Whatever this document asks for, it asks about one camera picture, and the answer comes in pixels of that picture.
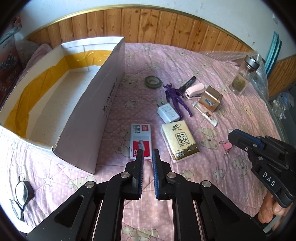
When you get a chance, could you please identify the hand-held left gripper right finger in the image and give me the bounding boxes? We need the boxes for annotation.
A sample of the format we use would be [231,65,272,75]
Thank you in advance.
[151,149,269,241]

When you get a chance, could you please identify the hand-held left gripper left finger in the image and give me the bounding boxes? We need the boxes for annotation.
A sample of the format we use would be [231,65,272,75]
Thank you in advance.
[26,152,144,241]

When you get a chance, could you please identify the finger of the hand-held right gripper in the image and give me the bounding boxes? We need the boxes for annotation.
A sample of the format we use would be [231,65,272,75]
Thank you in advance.
[233,129,265,149]
[228,132,256,152]

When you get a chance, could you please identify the pink binder clip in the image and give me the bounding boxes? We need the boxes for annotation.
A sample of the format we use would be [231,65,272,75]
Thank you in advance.
[219,140,233,155]

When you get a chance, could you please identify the red and white staple box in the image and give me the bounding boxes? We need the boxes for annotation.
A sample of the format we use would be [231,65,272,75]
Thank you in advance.
[126,123,153,161]

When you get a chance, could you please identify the clear plastic tube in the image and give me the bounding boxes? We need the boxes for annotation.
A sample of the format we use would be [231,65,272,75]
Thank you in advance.
[193,103,218,127]

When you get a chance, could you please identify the tan tissue pack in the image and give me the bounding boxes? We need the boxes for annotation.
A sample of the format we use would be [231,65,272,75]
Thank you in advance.
[161,120,200,163]

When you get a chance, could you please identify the small gold box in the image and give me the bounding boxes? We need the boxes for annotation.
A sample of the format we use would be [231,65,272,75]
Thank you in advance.
[199,86,223,112]

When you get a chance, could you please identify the white charger plug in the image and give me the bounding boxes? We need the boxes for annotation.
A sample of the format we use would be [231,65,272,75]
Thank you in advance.
[157,98,179,124]

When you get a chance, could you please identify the pink stapler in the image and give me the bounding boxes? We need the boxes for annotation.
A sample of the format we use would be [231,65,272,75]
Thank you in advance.
[184,84,205,99]

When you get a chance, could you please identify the black marker pen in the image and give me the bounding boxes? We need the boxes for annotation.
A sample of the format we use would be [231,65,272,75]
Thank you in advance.
[179,76,196,93]

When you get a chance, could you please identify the purple action figure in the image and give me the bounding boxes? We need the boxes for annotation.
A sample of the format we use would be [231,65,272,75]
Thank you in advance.
[162,83,193,117]

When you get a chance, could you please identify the white cardboard box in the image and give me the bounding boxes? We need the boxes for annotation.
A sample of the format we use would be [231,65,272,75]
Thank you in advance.
[0,36,126,175]

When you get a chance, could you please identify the green tape roll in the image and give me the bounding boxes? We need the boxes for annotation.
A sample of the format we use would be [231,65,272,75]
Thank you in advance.
[145,76,162,88]

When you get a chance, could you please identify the person's right hand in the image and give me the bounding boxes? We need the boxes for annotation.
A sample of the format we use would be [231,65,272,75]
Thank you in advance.
[257,192,287,225]

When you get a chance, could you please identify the crumpled clear plastic bag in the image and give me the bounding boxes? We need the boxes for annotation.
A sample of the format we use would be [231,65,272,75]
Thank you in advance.
[269,91,296,121]

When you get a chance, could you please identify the glass tea bottle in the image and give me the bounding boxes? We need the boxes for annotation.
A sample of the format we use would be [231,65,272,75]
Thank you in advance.
[229,54,260,95]

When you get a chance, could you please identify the teal foam boards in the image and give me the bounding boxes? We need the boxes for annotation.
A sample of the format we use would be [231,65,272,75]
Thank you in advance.
[264,31,282,75]

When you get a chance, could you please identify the black eyeglasses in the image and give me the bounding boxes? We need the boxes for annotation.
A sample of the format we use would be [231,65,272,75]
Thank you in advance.
[9,181,35,222]

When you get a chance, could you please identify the dark robot toy package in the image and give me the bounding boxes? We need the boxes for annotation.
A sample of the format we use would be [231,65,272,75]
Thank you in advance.
[0,35,25,93]

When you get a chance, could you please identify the red toy package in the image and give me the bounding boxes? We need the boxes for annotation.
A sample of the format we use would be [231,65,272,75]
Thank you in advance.
[0,16,27,47]

